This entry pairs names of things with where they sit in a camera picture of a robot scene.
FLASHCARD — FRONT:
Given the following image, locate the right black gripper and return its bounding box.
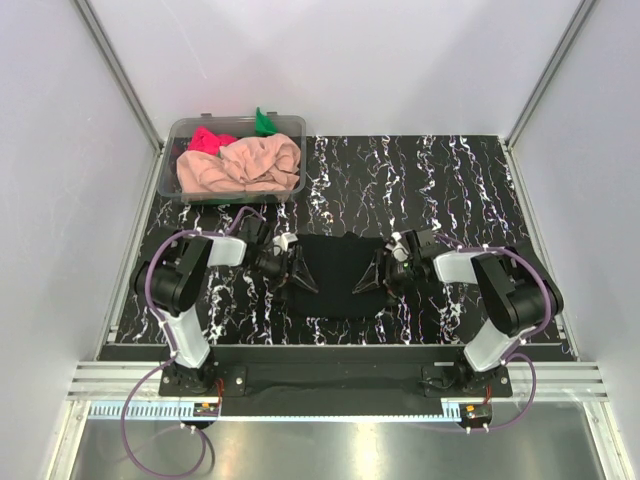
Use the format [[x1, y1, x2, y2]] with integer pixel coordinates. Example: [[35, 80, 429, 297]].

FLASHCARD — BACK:
[[353, 249, 421, 308]]

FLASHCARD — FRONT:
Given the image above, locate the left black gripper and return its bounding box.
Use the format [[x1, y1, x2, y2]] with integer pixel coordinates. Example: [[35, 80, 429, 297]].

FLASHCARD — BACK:
[[246, 247, 317, 306]]

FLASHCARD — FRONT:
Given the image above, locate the black t shirt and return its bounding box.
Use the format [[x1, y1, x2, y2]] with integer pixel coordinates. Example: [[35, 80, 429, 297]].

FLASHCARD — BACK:
[[286, 232, 387, 320]]

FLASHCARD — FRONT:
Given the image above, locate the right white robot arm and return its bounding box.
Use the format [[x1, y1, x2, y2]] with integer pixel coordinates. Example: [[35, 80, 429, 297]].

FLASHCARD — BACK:
[[352, 230, 564, 397]]

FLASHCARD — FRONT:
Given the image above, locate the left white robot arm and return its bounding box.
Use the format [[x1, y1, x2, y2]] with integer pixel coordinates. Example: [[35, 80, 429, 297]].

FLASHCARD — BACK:
[[130, 217, 319, 396]]

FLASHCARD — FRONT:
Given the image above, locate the black marble pattern mat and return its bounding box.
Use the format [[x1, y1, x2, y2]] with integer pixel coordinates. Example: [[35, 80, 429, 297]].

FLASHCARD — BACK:
[[107, 133, 566, 346]]

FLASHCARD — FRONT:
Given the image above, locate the pink t shirt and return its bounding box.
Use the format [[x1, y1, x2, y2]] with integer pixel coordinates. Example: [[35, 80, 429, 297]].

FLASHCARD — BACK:
[[176, 134, 301, 194]]

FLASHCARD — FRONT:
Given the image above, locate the clear plastic bin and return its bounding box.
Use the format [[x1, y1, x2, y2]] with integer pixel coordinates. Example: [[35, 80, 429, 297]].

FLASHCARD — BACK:
[[156, 113, 307, 204]]

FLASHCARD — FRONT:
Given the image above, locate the green t shirt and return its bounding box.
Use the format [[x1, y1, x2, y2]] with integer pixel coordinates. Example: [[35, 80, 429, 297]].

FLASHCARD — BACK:
[[254, 107, 278, 137]]

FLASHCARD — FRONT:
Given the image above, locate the red t shirt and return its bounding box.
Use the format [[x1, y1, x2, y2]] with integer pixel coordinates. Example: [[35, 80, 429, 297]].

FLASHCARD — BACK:
[[187, 126, 237, 155]]

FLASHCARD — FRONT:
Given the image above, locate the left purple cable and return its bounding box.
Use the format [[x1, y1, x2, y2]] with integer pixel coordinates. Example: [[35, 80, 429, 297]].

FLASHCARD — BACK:
[[122, 205, 266, 474]]

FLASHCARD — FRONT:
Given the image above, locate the white slotted cable duct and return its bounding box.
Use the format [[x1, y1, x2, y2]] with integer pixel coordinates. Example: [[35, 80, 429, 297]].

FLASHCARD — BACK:
[[88, 400, 221, 421]]

